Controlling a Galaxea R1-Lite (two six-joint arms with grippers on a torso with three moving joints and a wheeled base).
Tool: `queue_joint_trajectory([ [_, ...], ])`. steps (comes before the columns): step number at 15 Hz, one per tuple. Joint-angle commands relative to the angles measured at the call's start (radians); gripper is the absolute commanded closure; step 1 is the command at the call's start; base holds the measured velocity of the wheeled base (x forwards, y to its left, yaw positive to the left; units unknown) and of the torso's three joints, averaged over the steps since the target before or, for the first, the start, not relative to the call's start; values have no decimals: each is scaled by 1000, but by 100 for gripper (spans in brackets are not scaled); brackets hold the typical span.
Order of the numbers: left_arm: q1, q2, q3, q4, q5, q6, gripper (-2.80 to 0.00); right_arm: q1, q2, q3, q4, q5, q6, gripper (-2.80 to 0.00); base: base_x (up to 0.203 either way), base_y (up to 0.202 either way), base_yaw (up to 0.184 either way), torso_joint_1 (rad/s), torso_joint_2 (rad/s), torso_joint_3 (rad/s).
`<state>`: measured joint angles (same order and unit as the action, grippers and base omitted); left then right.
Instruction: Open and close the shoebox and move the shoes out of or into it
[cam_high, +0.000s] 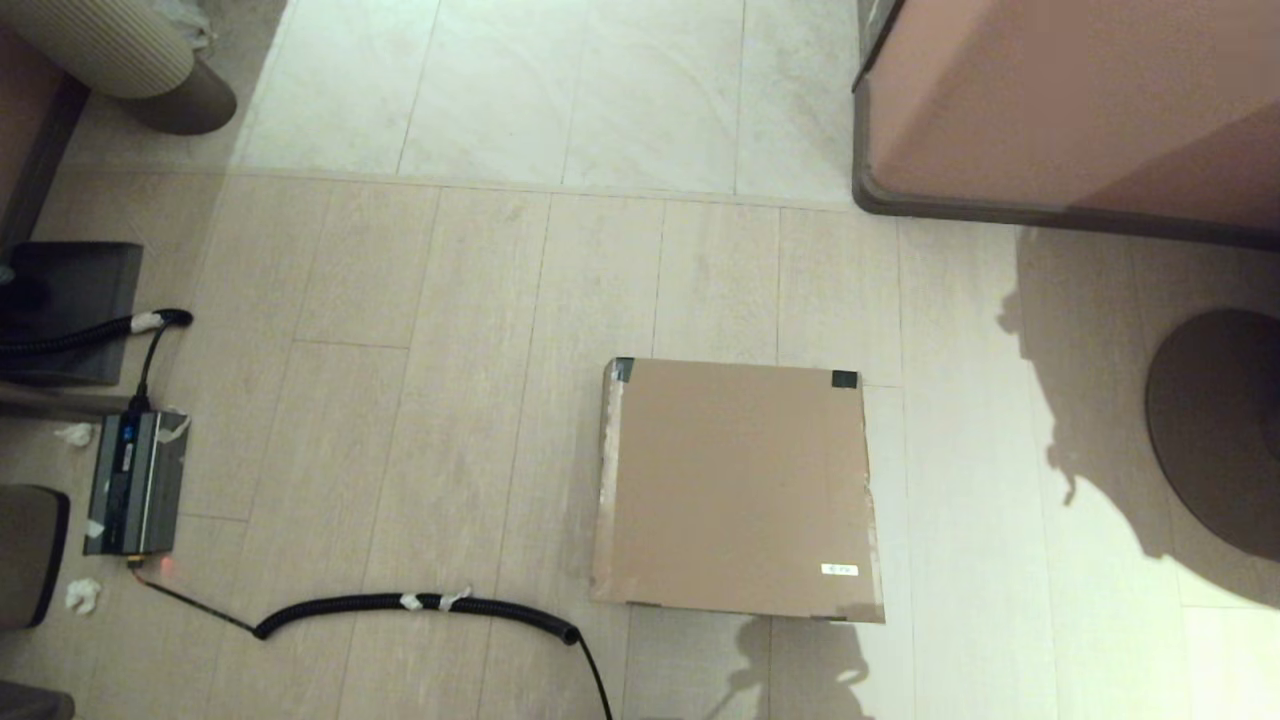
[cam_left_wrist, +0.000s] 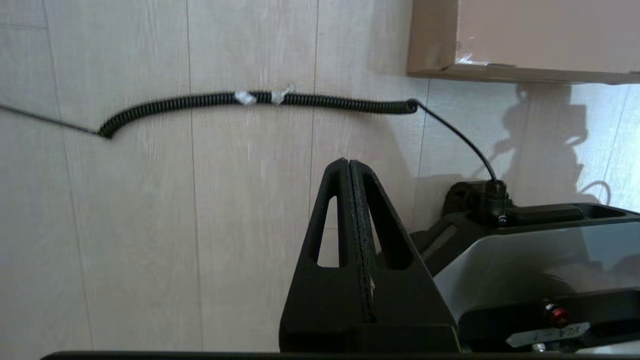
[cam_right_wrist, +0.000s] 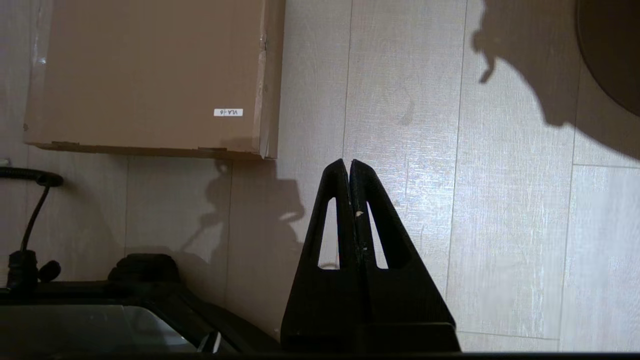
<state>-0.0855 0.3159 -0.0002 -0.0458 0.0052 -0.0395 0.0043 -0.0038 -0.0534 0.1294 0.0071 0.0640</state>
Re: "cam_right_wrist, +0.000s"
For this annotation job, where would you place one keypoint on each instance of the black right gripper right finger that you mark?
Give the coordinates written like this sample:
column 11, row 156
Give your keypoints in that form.
column 410, row 300

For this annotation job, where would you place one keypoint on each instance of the brown cardboard shoe box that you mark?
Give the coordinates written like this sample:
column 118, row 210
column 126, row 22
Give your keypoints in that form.
column 150, row 75

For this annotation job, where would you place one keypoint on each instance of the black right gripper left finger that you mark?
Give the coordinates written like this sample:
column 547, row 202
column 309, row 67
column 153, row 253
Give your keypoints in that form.
column 320, row 310

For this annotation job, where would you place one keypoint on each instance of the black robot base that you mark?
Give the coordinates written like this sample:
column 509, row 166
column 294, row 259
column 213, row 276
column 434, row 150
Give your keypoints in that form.
column 125, row 310

